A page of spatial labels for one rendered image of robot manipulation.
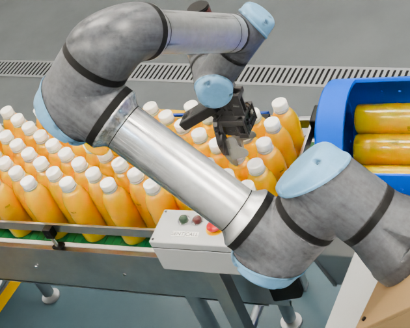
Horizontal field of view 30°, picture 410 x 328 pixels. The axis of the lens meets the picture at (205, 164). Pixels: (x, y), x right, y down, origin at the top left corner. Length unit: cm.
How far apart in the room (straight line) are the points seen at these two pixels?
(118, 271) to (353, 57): 216
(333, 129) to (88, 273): 87
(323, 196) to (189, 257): 62
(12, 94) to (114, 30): 361
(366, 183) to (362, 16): 306
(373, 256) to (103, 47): 53
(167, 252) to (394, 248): 69
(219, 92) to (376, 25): 264
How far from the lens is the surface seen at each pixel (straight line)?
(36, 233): 227
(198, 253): 173
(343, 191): 120
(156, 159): 126
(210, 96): 157
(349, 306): 144
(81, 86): 124
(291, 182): 120
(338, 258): 194
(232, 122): 176
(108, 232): 205
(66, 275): 228
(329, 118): 171
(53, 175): 208
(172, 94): 415
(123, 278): 217
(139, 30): 124
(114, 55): 122
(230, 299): 190
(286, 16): 442
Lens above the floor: 230
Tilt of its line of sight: 39 degrees down
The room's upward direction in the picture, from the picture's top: 23 degrees counter-clockwise
